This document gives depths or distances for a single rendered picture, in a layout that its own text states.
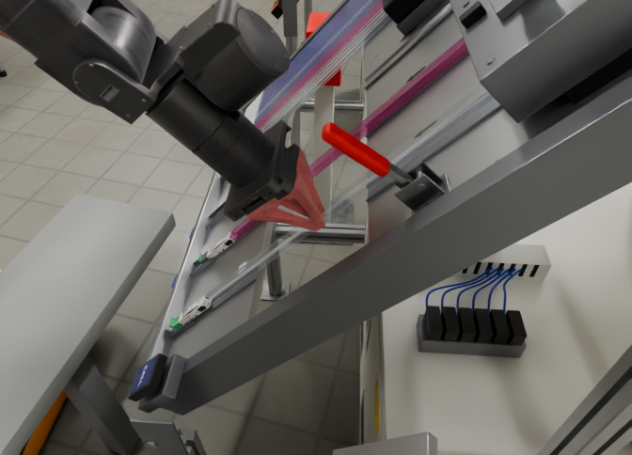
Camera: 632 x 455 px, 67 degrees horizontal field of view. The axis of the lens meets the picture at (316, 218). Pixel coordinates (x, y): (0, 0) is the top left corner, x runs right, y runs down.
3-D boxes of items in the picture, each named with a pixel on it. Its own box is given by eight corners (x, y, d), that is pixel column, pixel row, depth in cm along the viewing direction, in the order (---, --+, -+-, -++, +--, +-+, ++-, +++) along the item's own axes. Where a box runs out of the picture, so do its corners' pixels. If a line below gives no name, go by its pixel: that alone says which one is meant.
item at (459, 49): (205, 266, 73) (197, 261, 72) (207, 258, 74) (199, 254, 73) (496, 30, 45) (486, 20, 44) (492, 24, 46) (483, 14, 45)
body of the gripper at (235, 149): (295, 130, 49) (243, 78, 45) (286, 194, 41) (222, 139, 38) (252, 162, 52) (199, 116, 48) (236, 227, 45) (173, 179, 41)
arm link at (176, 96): (149, 82, 44) (126, 117, 40) (195, 36, 40) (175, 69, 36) (207, 132, 47) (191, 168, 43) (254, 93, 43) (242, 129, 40)
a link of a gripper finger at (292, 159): (345, 188, 51) (286, 132, 47) (345, 236, 46) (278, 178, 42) (299, 216, 55) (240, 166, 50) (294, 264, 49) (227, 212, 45)
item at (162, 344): (186, 401, 64) (138, 382, 61) (260, 129, 112) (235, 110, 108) (191, 399, 63) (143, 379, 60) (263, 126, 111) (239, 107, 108)
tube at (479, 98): (177, 330, 66) (170, 327, 65) (180, 321, 67) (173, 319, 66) (497, 97, 39) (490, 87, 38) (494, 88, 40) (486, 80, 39)
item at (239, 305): (174, 392, 62) (152, 383, 61) (255, 119, 110) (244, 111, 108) (262, 340, 52) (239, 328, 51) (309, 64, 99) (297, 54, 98)
